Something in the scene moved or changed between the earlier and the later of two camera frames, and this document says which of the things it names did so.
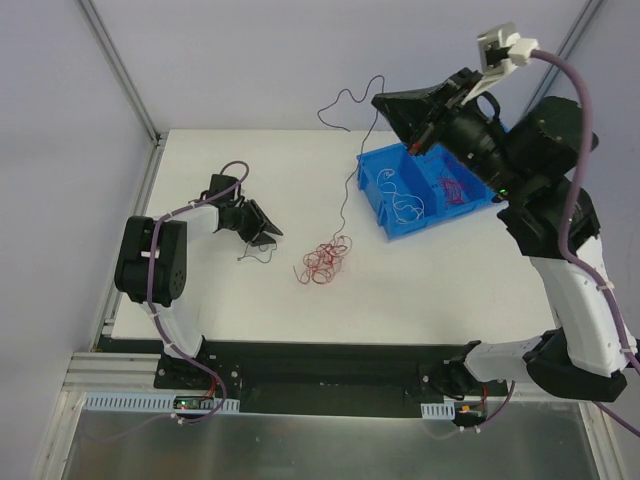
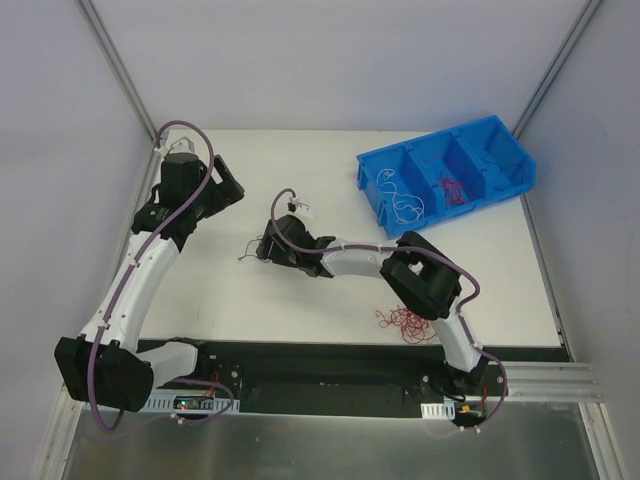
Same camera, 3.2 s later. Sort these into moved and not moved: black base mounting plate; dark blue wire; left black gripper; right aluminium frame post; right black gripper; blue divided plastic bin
Moved: right black gripper; left black gripper; dark blue wire
Not moved: blue divided plastic bin; right aluminium frame post; black base mounting plate
